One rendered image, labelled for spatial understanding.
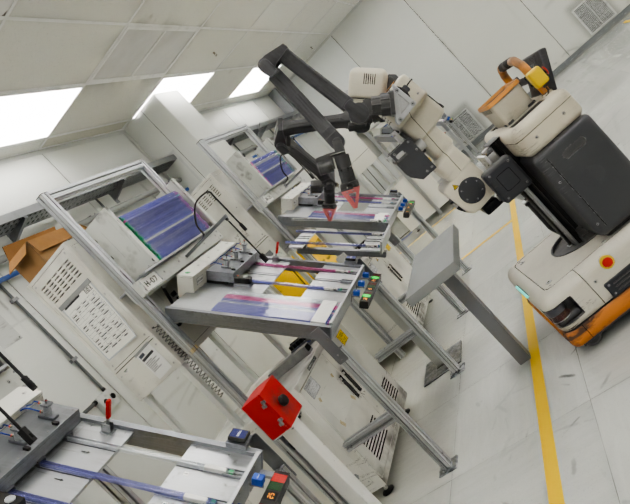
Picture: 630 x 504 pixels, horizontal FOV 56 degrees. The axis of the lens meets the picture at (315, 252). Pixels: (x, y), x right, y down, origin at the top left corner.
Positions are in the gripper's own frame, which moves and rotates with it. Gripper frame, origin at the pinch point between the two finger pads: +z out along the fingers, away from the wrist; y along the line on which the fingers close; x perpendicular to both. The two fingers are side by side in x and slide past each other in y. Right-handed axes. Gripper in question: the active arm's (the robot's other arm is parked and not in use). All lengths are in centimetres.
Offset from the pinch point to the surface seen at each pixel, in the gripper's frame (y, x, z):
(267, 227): -62, -57, 23
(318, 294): 59, 7, 19
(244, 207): -58, -70, 9
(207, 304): 80, -36, 18
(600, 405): 111, 113, 30
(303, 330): 91, 9, 21
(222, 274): 58, -38, 12
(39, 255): 87, -110, -3
